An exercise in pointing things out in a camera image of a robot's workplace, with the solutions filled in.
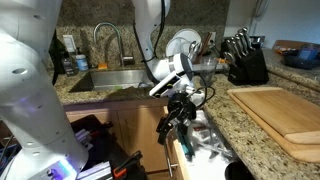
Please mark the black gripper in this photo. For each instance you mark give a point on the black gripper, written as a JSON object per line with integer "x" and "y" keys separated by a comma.
{"x": 181, "y": 107}

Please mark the chrome faucet lever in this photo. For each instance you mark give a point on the chrome faucet lever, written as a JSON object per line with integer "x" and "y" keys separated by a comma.
{"x": 128, "y": 61}

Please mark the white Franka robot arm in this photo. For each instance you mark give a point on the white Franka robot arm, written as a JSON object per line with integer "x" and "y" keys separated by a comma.
{"x": 30, "y": 110}

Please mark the teal kitchen utensil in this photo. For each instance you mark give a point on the teal kitchen utensil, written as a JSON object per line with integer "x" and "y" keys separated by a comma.
{"x": 187, "y": 145}

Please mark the bagged plastic cutlery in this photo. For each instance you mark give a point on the bagged plastic cutlery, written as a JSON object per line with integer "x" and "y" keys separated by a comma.
{"x": 211, "y": 140}

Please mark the orange and black clamp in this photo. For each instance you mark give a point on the orange and black clamp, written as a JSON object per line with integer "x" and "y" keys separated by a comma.
{"x": 125, "y": 166}

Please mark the clear drinking glass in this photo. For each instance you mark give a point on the clear drinking glass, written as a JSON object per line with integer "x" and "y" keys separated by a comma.
{"x": 209, "y": 71}

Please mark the black tool case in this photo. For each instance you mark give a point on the black tool case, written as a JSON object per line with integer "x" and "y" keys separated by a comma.
{"x": 103, "y": 143}

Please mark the white dish rack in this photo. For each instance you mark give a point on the white dish rack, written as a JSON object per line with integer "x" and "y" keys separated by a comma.
{"x": 216, "y": 68}

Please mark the black round cup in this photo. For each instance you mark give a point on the black round cup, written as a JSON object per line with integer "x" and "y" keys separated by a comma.
{"x": 238, "y": 171}

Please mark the stainless steel sink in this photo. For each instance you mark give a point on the stainless steel sink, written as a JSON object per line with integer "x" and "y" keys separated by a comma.
{"x": 113, "y": 79}

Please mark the white plate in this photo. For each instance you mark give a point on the white plate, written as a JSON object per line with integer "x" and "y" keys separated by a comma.
{"x": 170, "y": 48}
{"x": 190, "y": 35}

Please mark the steel ladle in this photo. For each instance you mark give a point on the steel ladle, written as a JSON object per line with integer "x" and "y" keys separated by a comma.
{"x": 193, "y": 48}

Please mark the clear plastic container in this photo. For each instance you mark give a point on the clear plastic container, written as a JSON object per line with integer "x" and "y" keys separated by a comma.
{"x": 184, "y": 46}

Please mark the wooden spatula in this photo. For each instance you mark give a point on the wooden spatula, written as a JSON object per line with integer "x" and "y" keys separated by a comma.
{"x": 204, "y": 45}

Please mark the white ribbed block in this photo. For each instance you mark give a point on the white ribbed block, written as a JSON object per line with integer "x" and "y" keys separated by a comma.
{"x": 83, "y": 138}
{"x": 95, "y": 171}

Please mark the large wooden cutting board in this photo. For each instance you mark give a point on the large wooden cutting board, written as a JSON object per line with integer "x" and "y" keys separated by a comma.
{"x": 266, "y": 133}

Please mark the orange sponge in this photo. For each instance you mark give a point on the orange sponge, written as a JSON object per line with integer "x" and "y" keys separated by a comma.
{"x": 102, "y": 66}

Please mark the black knife block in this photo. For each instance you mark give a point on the black knife block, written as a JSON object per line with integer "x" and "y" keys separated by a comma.
{"x": 250, "y": 68}

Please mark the chrome gooseneck faucet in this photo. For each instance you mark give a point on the chrome gooseneck faucet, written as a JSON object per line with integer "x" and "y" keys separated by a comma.
{"x": 118, "y": 36}

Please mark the small wooden cutting board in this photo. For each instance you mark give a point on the small wooden cutting board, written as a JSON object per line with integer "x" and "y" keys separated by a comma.
{"x": 283, "y": 110}

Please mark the white tub with blue label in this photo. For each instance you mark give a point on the white tub with blue label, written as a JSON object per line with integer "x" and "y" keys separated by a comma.
{"x": 82, "y": 62}

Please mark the small dark soap bottle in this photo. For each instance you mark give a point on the small dark soap bottle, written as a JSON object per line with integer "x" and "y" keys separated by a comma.
{"x": 69, "y": 65}

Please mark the dark green glass bottle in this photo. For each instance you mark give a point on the dark green glass bottle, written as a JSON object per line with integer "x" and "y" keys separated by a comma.
{"x": 60, "y": 55}

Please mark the brown cardboard box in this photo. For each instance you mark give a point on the brown cardboard box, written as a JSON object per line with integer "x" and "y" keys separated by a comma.
{"x": 286, "y": 45}

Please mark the dark blue bowl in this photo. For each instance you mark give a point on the dark blue bowl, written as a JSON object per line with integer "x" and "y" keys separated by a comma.
{"x": 300, "y": 61}

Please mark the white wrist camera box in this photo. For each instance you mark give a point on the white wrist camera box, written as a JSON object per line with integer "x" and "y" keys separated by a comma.
{"x": 166, "y": 86}

